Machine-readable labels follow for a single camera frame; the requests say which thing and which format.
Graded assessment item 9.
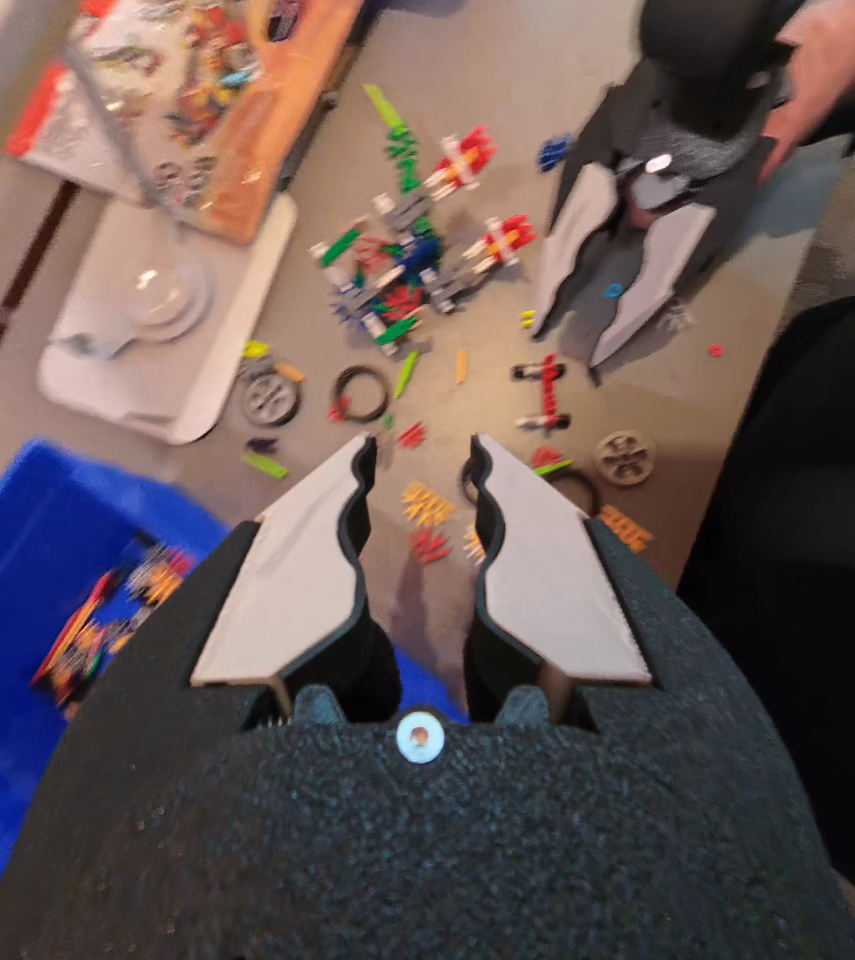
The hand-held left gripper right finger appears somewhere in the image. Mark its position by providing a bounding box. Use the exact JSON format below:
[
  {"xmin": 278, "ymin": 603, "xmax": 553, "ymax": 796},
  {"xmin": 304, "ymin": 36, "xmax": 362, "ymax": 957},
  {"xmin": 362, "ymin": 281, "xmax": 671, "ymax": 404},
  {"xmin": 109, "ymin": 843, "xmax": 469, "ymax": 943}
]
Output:
[{"xmin": 466, "ymin": 433, "xmax": 655, "ymax": 687}]

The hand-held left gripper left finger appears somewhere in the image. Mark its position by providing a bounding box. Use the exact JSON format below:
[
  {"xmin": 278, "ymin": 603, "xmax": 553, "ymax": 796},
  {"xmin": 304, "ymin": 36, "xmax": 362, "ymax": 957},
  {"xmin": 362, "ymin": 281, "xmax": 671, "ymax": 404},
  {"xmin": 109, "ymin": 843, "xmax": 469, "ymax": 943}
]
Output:
[{"xmin": 189, "ymin": 433, "xmax": 380, "ymax": 690}]

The orange printed toy box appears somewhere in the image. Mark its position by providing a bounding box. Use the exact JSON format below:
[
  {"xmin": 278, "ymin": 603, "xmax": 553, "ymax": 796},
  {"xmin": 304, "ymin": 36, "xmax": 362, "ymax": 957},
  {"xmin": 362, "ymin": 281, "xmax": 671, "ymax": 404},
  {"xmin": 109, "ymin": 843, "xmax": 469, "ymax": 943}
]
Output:
[{"xmin": 3, "ymin": 0, "xmax": 365, "ymax": 245}]

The grey spoked wheel hub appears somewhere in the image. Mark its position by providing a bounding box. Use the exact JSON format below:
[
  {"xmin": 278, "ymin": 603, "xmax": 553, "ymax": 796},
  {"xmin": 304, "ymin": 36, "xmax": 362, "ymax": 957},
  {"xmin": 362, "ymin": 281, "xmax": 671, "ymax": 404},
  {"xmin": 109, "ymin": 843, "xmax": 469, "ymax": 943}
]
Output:
[{"xmin": 594, "ymin": 429, "xmax": 656, "ymax": 487}]

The grey wheel with black tire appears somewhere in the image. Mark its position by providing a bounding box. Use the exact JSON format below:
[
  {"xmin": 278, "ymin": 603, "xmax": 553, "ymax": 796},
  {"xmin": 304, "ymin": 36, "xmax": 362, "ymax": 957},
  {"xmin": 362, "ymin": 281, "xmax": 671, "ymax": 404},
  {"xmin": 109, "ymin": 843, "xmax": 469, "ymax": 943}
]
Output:
[{"xmin": 236, "ymin": 363, "xmax": 305, "ymax": 430}]

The pile of construction toy pieces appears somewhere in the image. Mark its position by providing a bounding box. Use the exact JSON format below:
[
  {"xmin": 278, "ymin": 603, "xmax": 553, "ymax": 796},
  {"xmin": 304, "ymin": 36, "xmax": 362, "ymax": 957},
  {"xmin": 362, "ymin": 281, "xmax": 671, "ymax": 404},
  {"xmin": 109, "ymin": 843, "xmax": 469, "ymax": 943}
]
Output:
[{"xmin": 30, "ymin": 536, "xmax": 200, "ymax": 710}]

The person's right hand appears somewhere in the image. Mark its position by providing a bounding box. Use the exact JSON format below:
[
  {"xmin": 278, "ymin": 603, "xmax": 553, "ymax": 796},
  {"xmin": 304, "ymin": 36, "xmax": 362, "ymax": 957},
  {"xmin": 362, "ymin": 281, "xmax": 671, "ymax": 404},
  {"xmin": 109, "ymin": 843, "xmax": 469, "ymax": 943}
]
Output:
[{"xmin": 761, "ymin": 0, "xmax": 855, "ymax": 185}]

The person's black clothing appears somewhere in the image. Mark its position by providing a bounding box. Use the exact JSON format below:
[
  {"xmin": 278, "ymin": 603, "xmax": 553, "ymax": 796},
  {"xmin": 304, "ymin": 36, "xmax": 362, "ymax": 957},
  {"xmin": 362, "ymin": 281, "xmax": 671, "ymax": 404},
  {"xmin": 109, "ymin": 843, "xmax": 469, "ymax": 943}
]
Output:
[{"xmin": 678, "ymin": 281, "xmax": 855, "ymax": 916}]

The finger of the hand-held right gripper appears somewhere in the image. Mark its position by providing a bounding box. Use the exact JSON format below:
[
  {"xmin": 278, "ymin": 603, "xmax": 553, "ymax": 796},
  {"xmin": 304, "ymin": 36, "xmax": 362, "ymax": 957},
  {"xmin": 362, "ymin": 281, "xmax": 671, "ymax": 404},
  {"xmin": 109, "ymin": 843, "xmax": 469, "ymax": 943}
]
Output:
[
  {"xmin": 588, "ymin": 204, "xmax": 720, "ymax": 372},
  {"xmin": 531, "ymin": 163, "xmax": 624, "ymax": 342}
]

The blue plastic bin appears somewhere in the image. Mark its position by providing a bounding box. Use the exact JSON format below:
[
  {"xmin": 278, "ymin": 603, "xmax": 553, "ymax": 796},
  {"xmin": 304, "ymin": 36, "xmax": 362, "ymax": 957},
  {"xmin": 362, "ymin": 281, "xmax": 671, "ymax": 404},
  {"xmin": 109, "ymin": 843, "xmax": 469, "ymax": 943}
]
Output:
[{"xmin": 0, "ymin": 438, "xmax": 466, "ymax": 942}]

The multicolour construction toy model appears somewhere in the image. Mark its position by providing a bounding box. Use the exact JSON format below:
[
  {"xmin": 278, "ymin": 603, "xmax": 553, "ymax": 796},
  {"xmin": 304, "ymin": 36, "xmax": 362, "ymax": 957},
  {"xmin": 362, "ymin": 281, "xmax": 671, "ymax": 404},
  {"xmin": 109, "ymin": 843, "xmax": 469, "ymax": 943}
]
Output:
[{"xmin": 307, "ymin": 82, "xmax": 541, "ymax": 357}]

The red connector rod assembly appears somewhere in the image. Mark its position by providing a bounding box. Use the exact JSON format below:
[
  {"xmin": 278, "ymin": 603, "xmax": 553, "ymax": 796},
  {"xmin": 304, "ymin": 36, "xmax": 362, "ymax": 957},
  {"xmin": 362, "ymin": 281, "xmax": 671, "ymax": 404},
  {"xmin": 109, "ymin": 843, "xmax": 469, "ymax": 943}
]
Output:
[{"xmin": 510, "ymin": 352, "xmax": 573, "ymax": 436}]

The silver monitor stand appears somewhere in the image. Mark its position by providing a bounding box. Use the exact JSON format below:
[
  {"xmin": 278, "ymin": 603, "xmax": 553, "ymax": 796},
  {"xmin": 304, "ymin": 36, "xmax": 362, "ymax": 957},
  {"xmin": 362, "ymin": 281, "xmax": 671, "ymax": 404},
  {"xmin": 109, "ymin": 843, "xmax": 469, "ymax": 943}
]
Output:
[{"xmin": 37, "ymin": 30, "xmax": 300, "ymax": 447}]

